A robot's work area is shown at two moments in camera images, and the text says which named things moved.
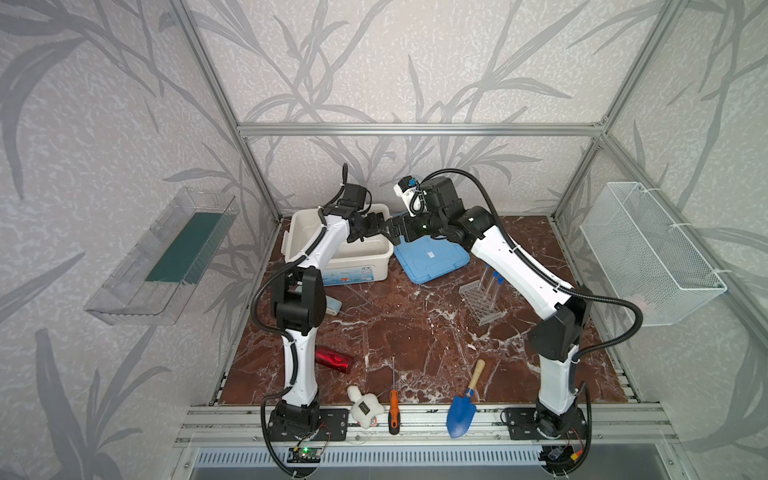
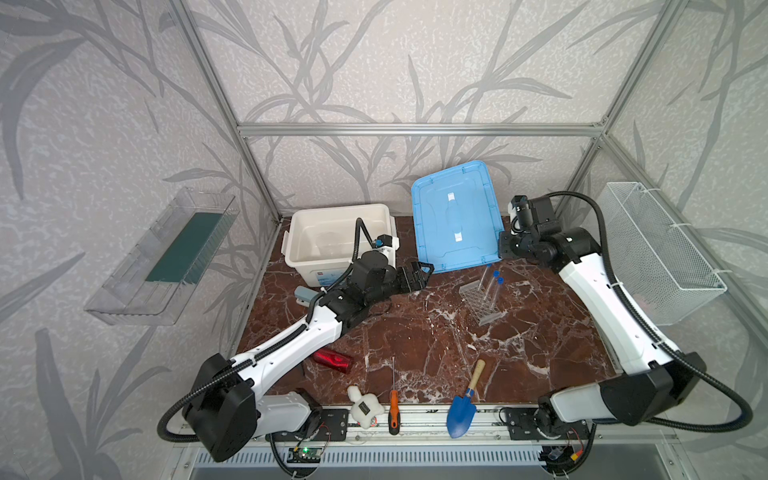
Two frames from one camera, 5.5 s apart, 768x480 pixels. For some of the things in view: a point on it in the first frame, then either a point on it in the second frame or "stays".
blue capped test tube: x=498 y=289 stays
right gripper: x=405 y=223 -> x=513 y=245
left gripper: x=368 y=222 -> x=405 y=279
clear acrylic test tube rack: x=480 y=302 stays
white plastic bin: x=355 y=263 stays
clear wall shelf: x=153 y=278 stays
